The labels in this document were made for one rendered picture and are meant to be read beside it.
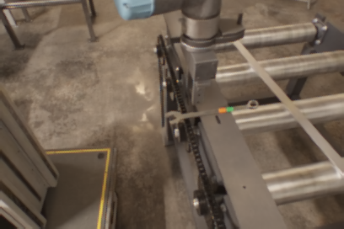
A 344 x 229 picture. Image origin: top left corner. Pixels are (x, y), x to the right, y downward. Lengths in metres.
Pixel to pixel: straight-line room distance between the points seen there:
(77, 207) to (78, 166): 0.25
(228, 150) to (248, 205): 0.14
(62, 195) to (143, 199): 0.53
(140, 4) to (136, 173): 1.64
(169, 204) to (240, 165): 1.25
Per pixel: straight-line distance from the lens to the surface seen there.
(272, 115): 1.14
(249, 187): 0.62
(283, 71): 1.41
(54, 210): 1.62
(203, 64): 0.51
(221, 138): 0.68
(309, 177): 1.01
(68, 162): 1.74
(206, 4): 0.48
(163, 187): 1.90
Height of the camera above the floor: 1.71
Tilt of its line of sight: 46 degrees down
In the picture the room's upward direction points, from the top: straight up
